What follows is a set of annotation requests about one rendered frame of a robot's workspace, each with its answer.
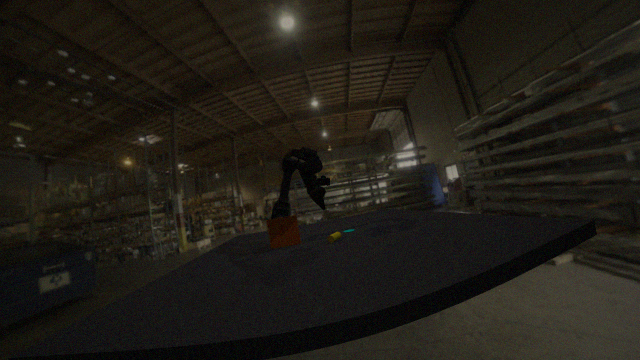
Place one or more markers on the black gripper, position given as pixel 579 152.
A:
pixel 316 192

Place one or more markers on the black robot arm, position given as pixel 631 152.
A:
pixel 311 166

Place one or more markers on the yellow cylinder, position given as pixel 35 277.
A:
pixel 334 237

